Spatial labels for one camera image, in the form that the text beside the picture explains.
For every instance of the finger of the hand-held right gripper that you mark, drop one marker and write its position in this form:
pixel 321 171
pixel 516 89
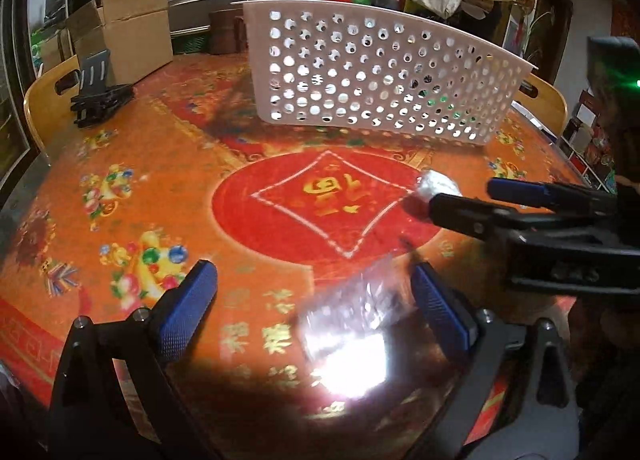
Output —
pixel 465 215
pixel 520 191

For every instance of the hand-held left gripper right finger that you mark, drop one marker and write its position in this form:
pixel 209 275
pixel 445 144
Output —
pixel 442 310

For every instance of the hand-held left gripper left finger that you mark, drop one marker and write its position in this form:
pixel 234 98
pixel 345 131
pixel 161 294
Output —
pixel 187 310

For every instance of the grey white sock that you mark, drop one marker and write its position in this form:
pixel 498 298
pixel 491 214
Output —
pixel 437 185

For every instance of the clear plastic bag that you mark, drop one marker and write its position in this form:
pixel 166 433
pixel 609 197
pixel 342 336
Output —
pixel 360 300

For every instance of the white perforated plastic basket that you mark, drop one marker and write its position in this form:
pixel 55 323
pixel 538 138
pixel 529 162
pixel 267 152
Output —
pixel 360 65

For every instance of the white shelf rack with boxes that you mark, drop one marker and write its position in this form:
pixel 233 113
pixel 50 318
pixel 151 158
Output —
pixel 587 140

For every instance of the wooden chair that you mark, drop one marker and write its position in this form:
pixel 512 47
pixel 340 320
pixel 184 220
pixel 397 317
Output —
pixel 545 100
pixel 45 110

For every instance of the red printed tablecloth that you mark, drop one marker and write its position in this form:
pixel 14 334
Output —
pixel 200 150

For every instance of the black phone stand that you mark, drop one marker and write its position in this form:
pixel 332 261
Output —
pixel 100 95

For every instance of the green plastic crate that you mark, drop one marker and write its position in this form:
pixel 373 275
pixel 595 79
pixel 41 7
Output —
pixel 192 44

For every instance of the open cardboard box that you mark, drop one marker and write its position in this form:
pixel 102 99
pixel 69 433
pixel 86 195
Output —
pixel 135 35

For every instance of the brown ceramic jar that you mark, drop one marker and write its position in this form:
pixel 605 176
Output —
pixel 227 33

